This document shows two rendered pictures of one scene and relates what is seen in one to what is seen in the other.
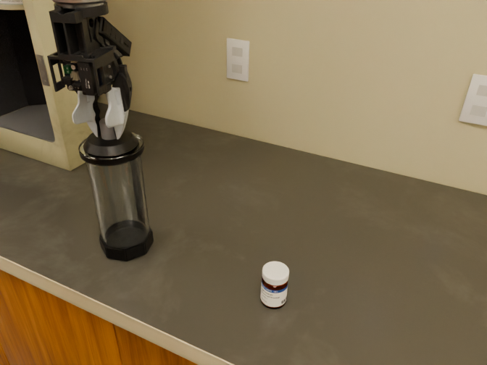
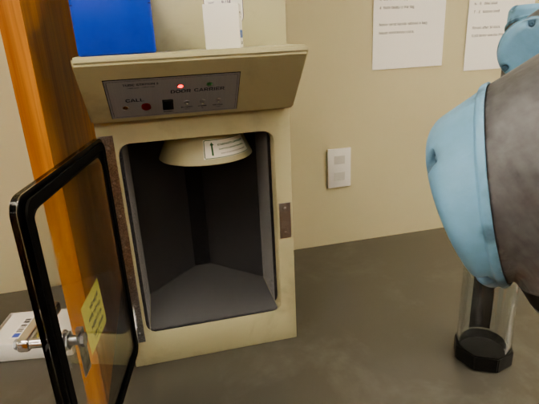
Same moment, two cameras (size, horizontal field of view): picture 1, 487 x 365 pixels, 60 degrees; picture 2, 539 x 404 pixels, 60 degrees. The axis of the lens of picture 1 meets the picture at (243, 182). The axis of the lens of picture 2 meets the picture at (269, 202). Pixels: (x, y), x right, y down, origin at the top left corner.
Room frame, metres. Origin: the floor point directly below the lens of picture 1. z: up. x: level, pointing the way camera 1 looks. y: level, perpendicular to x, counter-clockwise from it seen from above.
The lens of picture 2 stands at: (0.31, 0.98, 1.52)
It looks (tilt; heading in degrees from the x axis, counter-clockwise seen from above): 20 degrees down; 322
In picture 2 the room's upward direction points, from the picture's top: 3 degrees counter-clockwise
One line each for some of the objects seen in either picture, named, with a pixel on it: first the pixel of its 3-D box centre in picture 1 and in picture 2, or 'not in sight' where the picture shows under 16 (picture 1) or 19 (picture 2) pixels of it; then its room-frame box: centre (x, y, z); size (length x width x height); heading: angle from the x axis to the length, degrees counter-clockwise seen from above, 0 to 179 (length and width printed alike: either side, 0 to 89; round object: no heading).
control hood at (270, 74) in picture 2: not in sight; (195, 85); (0.94, 0.61, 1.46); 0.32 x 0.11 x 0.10; 64
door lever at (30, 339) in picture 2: not in sight; (50, 325); (0.88, 0.89, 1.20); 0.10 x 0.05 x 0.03; 144
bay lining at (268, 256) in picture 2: (41, 52); (200, 212); (1.10, 0.54, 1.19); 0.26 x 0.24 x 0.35; 64
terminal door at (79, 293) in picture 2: not in sight; (93, 299); (0.92, 0.82, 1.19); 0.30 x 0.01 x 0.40; 144
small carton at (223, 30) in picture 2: not in sight; (223, 26); (0.92, 0.57, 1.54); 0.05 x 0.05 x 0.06; 50
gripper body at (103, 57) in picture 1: (85, 48); not in sight; (0.62, 0.23, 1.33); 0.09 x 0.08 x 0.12; 170
